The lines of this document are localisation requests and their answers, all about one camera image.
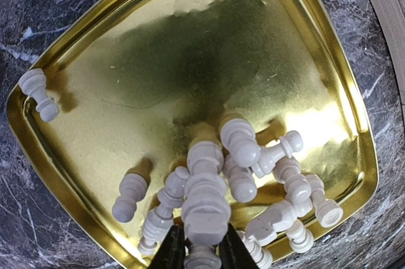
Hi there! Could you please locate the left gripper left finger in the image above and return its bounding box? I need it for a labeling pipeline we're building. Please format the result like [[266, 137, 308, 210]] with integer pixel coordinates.
[[150, 225, 185, 269]]

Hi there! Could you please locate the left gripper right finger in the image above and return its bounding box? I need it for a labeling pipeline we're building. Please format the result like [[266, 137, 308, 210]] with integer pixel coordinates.
[[219, 223, 258, 269]]

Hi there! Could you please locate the white chess king piece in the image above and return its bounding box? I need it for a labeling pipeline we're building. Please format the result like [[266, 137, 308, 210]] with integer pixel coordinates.
[[181, 141, 231, 246]]

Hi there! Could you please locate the white chess bishop lying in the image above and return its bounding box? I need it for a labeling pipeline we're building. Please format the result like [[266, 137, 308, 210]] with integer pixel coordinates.
[[245, 198, 313, 246]]

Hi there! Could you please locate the white chess piece lying left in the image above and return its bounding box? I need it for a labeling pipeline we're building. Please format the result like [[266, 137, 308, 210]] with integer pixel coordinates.
[[111, 173, 148, 223]]

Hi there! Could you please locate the white chess piece lying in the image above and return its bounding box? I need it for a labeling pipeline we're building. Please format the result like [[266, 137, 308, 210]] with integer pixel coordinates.
[[251, 130, 304, 178], [111, 173, 148, 223]]

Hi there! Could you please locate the white chess rook lying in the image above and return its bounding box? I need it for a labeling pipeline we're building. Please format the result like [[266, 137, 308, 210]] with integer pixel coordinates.
[[305, 174, 344, 228]]

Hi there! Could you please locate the white chess pawn upright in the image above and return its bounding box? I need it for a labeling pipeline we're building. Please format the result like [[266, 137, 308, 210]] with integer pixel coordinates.
[[220, 118, 261, 168]]

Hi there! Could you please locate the white chess piece lying right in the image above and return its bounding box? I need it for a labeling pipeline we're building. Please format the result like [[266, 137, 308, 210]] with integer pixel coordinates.
[[251, 130, 304, 178]]

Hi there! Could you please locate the gold metal tray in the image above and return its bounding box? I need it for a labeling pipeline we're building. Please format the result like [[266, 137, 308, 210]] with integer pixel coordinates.
[[6, 0, 378, 268]]

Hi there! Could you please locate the white pawn in tray corner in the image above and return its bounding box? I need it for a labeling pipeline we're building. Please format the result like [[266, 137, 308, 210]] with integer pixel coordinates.
[[18, 68, 59, 122]]

